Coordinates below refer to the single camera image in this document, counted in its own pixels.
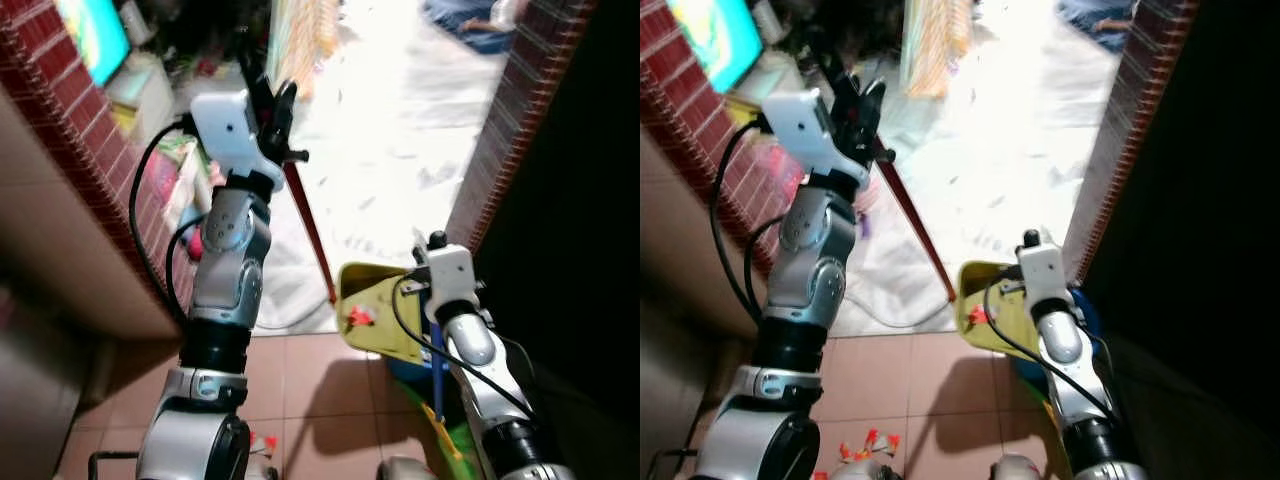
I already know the green yellow broom blue stick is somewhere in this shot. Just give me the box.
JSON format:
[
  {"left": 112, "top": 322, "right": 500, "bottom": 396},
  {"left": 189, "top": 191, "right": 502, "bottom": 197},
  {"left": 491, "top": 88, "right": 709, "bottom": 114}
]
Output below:
[
  {"left": 1035, "top": 390, "right": 1073, "bottom": 477},
  {"left": 418, "top": 320, "right": 476, "bottom": 466}
]

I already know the red broom handle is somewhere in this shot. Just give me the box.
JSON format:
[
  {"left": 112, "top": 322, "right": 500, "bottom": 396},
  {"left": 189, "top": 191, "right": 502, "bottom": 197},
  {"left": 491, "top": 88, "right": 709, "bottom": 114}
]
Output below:
[
  {"left": 875, "top": 150, "right": 958, "bottom": 301},
  {"left": 283, "top": 160, "right": 338, "bottom": 303}
]

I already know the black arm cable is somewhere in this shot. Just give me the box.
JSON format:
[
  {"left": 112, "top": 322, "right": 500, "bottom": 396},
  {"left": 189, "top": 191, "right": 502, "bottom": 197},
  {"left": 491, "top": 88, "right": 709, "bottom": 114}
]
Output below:
[
  {"left": 709, "top": 120, "right": 801, "bottom": 323},
  {"left": 983, "top": 275, "right": 1121, "bottom": 421},
  {"left": 127, "top": 117, "right": 203, "bottom": 323},
  {"left": 390, "top": 275, "right": 537, "bottom": 417}
]

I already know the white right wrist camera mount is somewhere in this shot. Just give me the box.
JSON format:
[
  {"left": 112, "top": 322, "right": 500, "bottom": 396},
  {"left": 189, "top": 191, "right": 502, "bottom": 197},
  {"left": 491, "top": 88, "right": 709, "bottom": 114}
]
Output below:
[
  {"left": 415, "top": 245, "right": 481, "bottom": 323},
  {"left": 1017, "top": 243, "right": 1071, "bottom": 321}
]

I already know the yellow plastic dustpan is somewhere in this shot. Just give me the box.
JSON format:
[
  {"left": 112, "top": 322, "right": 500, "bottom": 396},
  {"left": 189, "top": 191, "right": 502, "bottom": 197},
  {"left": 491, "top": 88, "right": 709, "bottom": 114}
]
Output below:
[
  {"left": 335, "top": 262, "right": 441, "bottom": 366},
  {"left": 955, "top": 260, "right": 1041, "bottom": 357}
]

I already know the silver robot right leg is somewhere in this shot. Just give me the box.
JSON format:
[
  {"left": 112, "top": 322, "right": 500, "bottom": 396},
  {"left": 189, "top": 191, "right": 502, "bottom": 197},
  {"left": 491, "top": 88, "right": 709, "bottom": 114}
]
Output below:
[
  {"left": 990, "top": 455, "right": 1046, "bottom": 480},
  {"left": 378, "top": 458, "right": 437, "bottom": 480}
]

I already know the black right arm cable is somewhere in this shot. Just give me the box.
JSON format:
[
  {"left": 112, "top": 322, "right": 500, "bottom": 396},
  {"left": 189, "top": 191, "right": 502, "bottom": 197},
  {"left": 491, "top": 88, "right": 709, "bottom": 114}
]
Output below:
[
  {"left": 390, "top": 275, "right": 537, "bottom": 417},
  {"left": 983, "top": 275, "right": 1121, "bottom": 421}
]

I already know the silver robot leg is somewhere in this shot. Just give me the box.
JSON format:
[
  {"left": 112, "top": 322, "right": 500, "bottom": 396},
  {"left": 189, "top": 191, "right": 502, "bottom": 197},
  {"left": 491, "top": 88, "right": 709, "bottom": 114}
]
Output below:
[
  {"left": 990, "top": 455, "right": 1046, "bottom": 480},
  {"left": 820, "top": 458, "right": 901, "bottom": 480},
  {"left": 378, "top": 458, "right": 437, "bottom": 480},
  {"left": 240, "top": 450, "right": 283, "bottom": 480}
]

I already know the black metal tube frame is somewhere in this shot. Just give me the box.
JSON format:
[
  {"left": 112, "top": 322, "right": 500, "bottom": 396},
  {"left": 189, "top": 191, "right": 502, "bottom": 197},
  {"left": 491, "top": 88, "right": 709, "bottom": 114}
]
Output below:
[{"left": 88, "top": 451, "right": 142, "bottom": 480}]

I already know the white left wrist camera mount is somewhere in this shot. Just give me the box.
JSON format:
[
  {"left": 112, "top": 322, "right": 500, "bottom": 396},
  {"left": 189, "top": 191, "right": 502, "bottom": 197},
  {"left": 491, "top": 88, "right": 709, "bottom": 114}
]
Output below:
[
  {"left": 190, "top": 90, "right": 286, "bottom": 193},
  {"left": 762, "top": 88, "right": 869, "bottom": 191}
]

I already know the orange striped cloth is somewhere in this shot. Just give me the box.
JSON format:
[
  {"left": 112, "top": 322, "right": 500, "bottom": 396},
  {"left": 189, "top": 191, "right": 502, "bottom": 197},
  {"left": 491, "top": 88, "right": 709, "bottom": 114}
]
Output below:
[
  {"left": 900, "top": 0, "right": 976, "bottom": 99},
  {"left": 268, "top": 0, "right": 341, "bottom": 97}
]

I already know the television with bright screen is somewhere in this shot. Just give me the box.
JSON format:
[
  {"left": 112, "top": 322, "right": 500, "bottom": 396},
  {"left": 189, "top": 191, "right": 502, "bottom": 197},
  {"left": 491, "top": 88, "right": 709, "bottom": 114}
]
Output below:
[
  {"left": 55, "top": 0, "right": 133, "bottom": 89},
  {"left": 668, "top": 0, "right": 766, "bottom": 96}
]

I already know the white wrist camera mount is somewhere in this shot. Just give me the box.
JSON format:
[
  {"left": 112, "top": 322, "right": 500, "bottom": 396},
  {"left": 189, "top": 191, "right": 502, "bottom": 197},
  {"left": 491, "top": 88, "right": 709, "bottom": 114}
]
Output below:
[
  {"left": 190, "top": 90, "right": 286, "bottom": 193},
  {"left": 1017, "top": 243, "right": 1071, "bottom": 321},
  {"left": 762, "top": 88, "right": 869, "bottom": 191},
  {"left": 415, "top": 245, "right": 481, "bottom": 323}
]

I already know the white floor mat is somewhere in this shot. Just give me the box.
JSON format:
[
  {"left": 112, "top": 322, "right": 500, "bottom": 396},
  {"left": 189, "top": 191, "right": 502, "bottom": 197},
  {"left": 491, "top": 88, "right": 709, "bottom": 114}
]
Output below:
[
  {"left": 250, "top": 0, "right": 521, "bottom": 336},
  {"left": 830, "top": 0, "right": 1131, "bottom": 337}
]

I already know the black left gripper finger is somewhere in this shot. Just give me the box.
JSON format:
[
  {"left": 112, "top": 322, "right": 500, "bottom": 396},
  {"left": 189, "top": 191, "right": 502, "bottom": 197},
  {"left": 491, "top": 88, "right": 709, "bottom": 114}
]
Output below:
[
  {"left": 856, "top": 78, "right": 887, "bottom": 127},
  {"left": 272, "top": 80, "right": 299, "bottom": 131},
  {"left": 238, "top": 28, "right": 276, "bottom": 116},
  {"left": 815, "top": 35, "right": 861, "bottom": 113}
]

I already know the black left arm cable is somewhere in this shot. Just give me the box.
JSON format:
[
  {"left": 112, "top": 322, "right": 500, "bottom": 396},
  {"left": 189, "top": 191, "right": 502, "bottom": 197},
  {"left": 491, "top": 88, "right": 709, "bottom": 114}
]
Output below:
[
  {"left": 127, "top": 117, "right": 203, "bottom": 323},
  {"left": 709, "top": 120, "right": 801, "bottom": 323}
]

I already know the blue cloth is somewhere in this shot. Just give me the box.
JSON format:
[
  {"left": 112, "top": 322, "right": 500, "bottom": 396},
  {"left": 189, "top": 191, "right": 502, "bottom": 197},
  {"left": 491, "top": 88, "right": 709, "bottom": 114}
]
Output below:
[
  {"left": 1060, "top": 0, "right": 1141, "bottom": 51},
  {"left": 425, "top": 0, "right": 526, "bottom": 53}
]

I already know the silver robot left leg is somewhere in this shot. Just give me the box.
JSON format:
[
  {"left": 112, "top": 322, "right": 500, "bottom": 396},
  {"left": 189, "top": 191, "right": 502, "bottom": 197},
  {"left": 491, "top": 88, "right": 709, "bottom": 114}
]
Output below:
[
  {"left": 820, "top": 458, "right": 901, "bottom": 480},
  {"left": 240, "top": 450, "right": 283, "bottom": 480}
]

